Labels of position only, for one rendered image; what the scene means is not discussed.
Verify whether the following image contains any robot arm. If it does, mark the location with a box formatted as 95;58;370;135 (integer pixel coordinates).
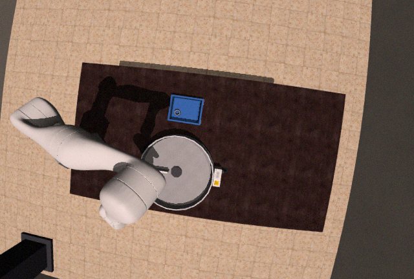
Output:
10;97;166;230

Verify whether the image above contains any blue open crate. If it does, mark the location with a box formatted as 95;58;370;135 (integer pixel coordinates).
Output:
168;95;204;125

